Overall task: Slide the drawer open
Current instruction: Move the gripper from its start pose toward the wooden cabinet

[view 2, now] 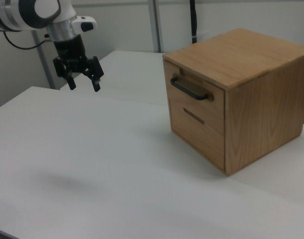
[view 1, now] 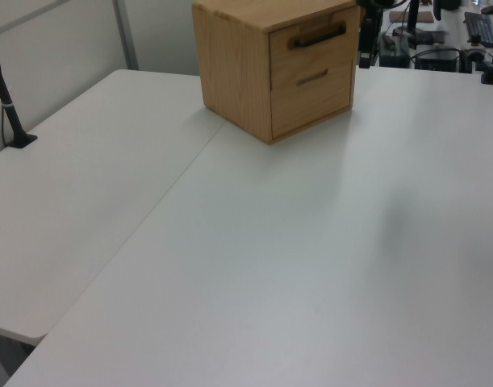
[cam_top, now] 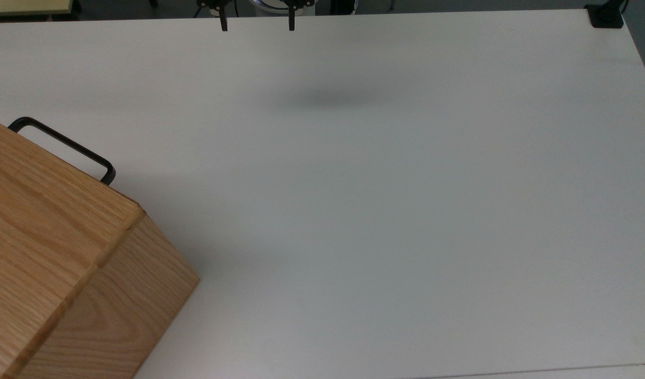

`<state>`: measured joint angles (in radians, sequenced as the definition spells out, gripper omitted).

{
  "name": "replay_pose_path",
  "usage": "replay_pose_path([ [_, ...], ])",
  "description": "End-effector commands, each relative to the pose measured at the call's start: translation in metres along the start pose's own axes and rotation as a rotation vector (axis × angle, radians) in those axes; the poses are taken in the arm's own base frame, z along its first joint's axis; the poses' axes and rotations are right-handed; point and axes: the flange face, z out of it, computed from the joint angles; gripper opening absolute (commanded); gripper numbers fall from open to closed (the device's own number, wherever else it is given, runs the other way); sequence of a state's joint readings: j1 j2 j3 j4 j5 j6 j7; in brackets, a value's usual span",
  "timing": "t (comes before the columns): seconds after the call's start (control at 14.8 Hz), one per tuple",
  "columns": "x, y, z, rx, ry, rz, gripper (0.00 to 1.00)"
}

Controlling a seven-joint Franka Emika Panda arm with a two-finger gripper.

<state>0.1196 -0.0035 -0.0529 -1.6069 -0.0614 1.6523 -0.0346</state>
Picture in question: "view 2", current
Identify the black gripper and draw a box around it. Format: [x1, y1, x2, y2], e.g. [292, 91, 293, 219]
[53, 34, 104, 93]

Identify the black metal drawer handle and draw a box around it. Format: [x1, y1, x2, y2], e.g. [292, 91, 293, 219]
[170, 77, 208, 101]

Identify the wooden drawer with handle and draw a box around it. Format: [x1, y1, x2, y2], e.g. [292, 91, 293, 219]
[163, 59, 227, 111]

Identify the wooden drawer with slot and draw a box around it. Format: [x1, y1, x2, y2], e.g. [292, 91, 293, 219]
[168, 97, 226, 173]

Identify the wooden drawer cabinet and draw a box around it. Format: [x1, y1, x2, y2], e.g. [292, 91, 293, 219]
[162, 27, 304, 178]

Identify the grey metal frame post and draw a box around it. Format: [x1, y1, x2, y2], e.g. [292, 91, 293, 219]
[31, 31, 56, 90]
[147, 0, 164, 53]

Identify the thin black cable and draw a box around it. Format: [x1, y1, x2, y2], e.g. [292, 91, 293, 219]
[0, 29, 54, 50]

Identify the black corrugated hose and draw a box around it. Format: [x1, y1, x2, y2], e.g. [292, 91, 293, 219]
[189, 0, 200, 45]

